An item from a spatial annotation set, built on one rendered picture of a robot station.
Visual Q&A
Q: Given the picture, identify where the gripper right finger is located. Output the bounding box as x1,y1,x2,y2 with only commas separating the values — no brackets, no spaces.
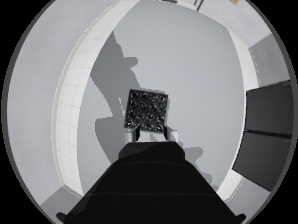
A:
163,126,178,143

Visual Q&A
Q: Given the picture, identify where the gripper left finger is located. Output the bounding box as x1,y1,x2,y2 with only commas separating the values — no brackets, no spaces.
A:
124,127,140,145

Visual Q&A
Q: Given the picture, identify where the black knob box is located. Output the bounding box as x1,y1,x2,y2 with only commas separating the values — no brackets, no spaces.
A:
124,89,168,133

